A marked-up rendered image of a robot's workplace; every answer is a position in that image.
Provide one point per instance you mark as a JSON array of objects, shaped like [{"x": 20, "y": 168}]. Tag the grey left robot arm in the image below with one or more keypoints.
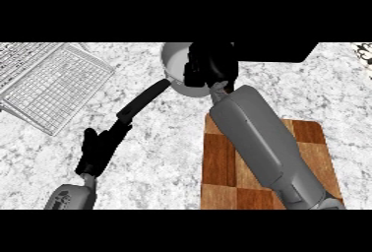
[{"x": 73, "y": 197}]

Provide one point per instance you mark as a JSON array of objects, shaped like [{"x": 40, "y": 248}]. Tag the black and white patterned object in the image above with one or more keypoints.
[{"x": 364, "y": 55}]

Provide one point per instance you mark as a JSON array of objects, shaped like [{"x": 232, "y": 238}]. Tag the black appliance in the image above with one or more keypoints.
[{"x": 277, "y": 51}]

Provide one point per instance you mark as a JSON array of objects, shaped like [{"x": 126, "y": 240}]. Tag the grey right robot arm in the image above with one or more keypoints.
[{"x": 262, "y": 138}]

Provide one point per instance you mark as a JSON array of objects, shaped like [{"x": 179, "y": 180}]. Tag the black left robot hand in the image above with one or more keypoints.
[{"x": 102, "y": 151}]

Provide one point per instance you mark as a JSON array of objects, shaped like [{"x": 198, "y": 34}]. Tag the checkered wooden cutting board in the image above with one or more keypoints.
[{"x": 220, "y": 164}]

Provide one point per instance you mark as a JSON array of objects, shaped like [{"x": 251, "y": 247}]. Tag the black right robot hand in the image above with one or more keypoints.
[{"x": 213, "y": 64}]

